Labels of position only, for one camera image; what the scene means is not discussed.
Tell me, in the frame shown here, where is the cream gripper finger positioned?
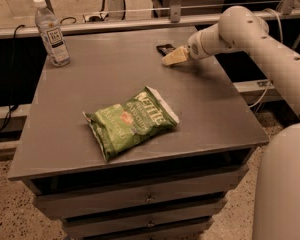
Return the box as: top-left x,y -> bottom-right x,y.
162,46 -> 189,66

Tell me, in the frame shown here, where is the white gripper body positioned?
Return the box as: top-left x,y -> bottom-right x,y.
187,31 -> 209,60

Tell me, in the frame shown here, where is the black rxbar chocolate bar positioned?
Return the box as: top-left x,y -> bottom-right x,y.
156,44 -> 175,56

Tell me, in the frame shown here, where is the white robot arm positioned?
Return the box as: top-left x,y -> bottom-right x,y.
162,6 -> 300,240

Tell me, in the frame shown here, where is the clear plastic water bottle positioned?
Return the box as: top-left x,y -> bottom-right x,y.
33,0 -> 70,66

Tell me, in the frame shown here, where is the white power strip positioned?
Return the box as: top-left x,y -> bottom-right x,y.
83,13 -> 109,23

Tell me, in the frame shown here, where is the green kettle chips bag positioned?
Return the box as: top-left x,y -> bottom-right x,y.
83,86 -> 180,161

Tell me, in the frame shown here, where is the grey drawer cabinet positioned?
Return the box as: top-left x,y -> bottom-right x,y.
8,28 -> 268,240

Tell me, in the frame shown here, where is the metal guard rail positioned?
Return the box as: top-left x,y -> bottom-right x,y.
0,7 -> 300,39

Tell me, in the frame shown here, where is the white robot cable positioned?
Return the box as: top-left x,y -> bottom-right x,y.
248,7 -> 284,110

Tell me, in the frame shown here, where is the black cable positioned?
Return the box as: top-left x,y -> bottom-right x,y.
0,24 -> 26,136

